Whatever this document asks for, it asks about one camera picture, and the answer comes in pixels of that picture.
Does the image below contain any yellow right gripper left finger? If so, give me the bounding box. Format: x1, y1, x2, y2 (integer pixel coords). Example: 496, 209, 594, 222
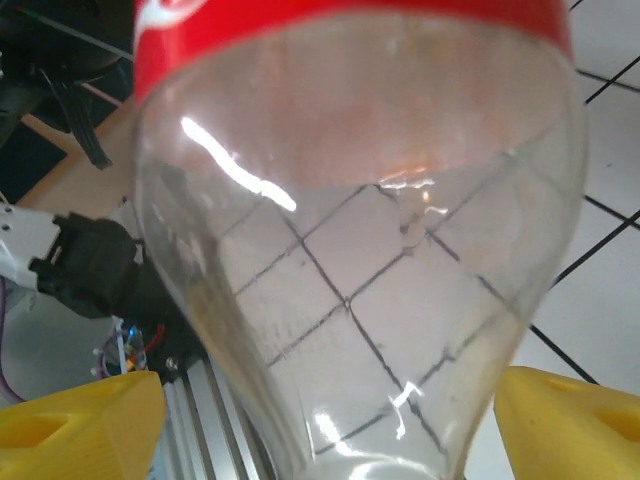
0, 368, 167, 480

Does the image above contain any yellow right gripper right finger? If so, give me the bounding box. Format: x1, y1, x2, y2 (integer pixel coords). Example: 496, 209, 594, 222
492, 364, 640, 480

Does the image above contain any red-label cola bottle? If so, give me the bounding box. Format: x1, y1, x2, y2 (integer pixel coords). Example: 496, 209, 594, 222
128, 0, 591, 480

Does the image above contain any black camera cable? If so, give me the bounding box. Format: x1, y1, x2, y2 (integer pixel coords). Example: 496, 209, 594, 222
63, 82, 114, 172

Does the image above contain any thin base wire bundle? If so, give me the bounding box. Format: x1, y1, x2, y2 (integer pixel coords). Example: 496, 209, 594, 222
92, 322, 169, 376

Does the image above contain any aluminium front rail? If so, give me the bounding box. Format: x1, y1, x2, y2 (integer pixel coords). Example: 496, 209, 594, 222
149, 349, 281, 480

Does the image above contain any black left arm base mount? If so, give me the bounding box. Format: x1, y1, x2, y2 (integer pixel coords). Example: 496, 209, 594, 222
142, 319, 211, 374

